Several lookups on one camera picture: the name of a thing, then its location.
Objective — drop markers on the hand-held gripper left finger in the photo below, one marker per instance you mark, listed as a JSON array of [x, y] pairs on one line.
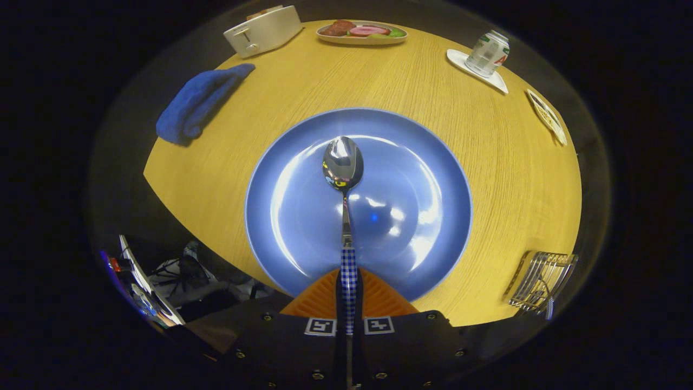
[[281, 346]]

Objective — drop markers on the blue round plate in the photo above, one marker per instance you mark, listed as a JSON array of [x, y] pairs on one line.
[[411, 179]]

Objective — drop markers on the oval plate of food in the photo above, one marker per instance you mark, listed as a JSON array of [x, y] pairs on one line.
[[360, 39]]

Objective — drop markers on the blue folded cloth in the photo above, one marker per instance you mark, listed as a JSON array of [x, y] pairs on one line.
[[195, 105]]

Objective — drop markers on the white edged device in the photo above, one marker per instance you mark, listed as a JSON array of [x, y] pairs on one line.
[[146, 287]]

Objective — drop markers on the white square coaster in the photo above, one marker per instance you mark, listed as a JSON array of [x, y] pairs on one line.
[[495, 81]]

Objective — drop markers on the white toaster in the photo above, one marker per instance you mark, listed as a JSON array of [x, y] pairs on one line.
[[265, 32]]

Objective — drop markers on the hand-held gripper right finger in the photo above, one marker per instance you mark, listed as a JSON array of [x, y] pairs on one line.
[[417, 346]]

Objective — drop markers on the white green drink bottle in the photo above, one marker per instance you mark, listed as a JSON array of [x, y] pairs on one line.
[[487, 54]]

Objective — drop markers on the green vegetable piece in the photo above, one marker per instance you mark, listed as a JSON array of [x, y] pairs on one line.
[[398, 32]]

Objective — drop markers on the brown toast slice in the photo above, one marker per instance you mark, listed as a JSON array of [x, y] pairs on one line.
[[262, 12]]

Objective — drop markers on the pink ham slice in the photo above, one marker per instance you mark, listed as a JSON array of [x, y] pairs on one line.
[[369, 31]]

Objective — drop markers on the brown meat piece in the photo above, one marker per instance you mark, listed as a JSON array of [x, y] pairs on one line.
[[337, 28]]

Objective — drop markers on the white divided bean dish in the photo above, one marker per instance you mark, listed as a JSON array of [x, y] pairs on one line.
[[547, 116]]

